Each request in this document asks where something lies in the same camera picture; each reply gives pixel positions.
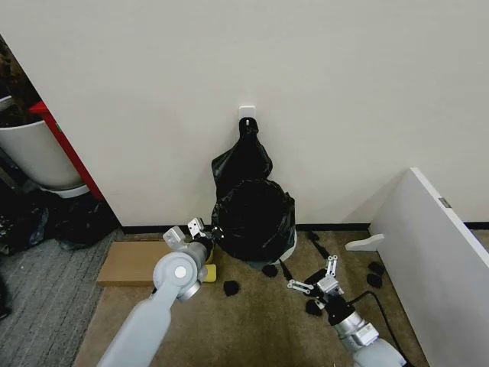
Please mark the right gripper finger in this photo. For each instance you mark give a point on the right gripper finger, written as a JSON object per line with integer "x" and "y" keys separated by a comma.
{"x": 302, "y": 286}
{"x": 331, "y": 267}

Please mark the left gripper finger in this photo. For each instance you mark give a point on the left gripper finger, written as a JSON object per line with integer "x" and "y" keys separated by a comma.
{"x": 218, "y": 231}

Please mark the black garbage bag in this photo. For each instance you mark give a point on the black garbage bag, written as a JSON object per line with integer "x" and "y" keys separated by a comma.
{"x": 254, "y": 219}

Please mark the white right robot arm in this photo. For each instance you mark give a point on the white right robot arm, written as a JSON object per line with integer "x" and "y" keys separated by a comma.
{"x": 368, "y": 340}

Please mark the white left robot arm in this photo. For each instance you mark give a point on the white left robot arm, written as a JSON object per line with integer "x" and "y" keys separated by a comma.
{"x": 147, "y": 317}

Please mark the white trash bin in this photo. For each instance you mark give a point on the white trash bin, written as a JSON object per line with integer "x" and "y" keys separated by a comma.
{"x": 291, "y": 248}

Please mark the black bag pile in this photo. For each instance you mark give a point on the black bag pile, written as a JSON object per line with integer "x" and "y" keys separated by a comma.
{"x": 57, "y": 225}

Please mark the black crumpled lump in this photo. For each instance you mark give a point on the black crumpled lump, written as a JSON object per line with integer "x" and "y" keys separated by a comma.
{"x": 374, "y": 266}
{"x": 231, "y": 287}
{"x": 269, "y": 270}
{"x": 374, "y": 280}
{"x": 314, "y": 306}

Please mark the yellow sponge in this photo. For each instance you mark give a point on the yellow sponge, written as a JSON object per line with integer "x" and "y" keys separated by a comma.
{"x": 210, "y": 272}

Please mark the white curved board foot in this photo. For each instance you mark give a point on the white curved board foot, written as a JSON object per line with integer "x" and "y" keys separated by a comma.
{"x": 364, "y": 242}

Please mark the brown cardboard sheet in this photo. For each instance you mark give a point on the brown cardboard sheet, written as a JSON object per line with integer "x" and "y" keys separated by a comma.
{"x": 130, "y": 264}

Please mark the white board panel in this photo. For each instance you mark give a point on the white board panel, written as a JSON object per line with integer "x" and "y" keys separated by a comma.
{"x": 435, "y": 248}

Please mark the small grey label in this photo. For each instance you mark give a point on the small grey label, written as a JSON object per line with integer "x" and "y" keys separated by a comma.
{"x": 445, "y": 202}

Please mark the white pot saucer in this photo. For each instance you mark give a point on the white pot saucer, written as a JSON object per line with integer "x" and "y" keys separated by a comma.
{"x": 68, "y": 190}

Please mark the white plant pot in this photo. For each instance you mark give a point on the white plant pot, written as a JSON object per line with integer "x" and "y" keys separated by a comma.
{"x": 34, "y": 153}

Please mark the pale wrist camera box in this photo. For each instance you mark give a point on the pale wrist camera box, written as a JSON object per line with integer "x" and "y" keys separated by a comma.
{"x": 328, "y": 285}
{"x": 196, "y": 226}

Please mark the white wall hook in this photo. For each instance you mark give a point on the white wall hook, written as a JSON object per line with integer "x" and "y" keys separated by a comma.
{"x": 247, "y": 111}

